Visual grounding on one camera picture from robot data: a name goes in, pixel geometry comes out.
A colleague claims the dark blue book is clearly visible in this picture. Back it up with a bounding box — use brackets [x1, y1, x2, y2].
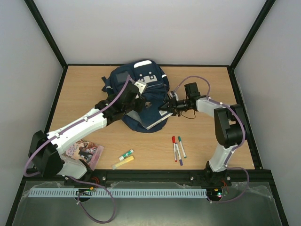
[138, 102, 172, 129]

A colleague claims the navy blue student backpack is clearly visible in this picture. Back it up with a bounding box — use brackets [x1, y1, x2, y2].
[102, 59, 170, 133]

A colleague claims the pink illustrated book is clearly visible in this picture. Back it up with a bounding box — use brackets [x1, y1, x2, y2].
[63, 139, 104, 170]

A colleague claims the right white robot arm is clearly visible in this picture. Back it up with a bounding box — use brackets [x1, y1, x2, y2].
[159, 82, 249, 186]

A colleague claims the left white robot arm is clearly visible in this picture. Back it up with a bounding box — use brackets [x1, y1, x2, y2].
[24, 81, 147, 179]

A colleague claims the red marker pen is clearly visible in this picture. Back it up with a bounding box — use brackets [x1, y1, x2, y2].
[172, 136, 177, 162]

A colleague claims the green marker pen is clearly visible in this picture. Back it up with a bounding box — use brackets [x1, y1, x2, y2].
[178, 136, 187, 159]

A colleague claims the purple marker pen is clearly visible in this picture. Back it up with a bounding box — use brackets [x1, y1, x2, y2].
[174, 143, 183, 166]

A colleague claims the yellow highlighter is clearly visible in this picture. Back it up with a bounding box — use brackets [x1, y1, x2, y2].
[112, 156, 134, 170]

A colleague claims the green glue stick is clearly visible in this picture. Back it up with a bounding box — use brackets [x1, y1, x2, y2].
[119, 149, 134, 161]

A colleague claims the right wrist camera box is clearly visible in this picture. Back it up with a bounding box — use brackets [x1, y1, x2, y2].
[169, 91, 179, 101]

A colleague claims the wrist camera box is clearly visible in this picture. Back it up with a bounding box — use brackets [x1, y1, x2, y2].
[169, 91, 179, 101]
[134, 80, 147, 94]

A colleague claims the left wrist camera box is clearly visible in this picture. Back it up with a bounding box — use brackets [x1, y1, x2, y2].
[134, 80, 147, 94]

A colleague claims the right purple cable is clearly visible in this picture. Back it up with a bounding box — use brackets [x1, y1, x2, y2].
[173, 75, 250, 203]

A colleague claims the black aluminium frame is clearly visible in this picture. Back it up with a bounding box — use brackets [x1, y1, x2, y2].
[6, 0, 288, 226]

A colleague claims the light blue cable duct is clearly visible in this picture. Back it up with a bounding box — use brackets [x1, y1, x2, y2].
[28, 188, 207, 198]

